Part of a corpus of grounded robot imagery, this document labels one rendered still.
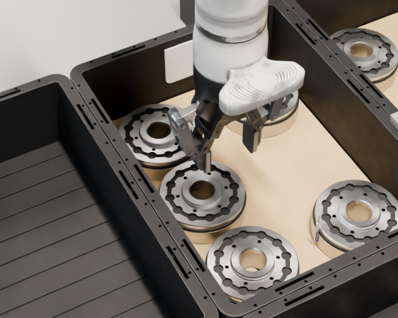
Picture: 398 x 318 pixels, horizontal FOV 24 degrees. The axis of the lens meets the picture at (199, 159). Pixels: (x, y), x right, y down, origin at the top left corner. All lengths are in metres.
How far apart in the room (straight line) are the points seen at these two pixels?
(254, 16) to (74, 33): 0.70
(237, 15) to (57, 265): 0.38
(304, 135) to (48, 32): 0.53
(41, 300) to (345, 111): 0.43
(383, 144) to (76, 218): 0.37
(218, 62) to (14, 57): 0.65
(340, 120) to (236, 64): 0.29
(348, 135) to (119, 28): 0.52
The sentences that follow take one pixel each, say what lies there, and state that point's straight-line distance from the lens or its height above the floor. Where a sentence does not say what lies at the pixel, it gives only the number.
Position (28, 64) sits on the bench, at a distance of 1.48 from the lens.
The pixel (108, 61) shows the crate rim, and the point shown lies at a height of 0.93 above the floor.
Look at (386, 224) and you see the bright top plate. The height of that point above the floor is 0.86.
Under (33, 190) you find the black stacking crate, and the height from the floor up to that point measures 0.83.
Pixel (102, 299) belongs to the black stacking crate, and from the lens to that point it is 1.03.
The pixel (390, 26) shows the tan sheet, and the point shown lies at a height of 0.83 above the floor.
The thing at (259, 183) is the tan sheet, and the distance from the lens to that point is 1.13.
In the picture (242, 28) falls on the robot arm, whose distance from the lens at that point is 0.87.
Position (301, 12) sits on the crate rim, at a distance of 1.20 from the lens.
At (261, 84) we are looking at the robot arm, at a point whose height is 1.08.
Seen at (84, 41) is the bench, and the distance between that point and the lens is 1.51.
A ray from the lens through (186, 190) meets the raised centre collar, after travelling 1.07.
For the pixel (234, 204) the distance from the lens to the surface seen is 1.07.
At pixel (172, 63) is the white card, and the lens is 1.18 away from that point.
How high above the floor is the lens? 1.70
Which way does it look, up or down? 49 degrees down
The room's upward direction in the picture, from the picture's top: straight up
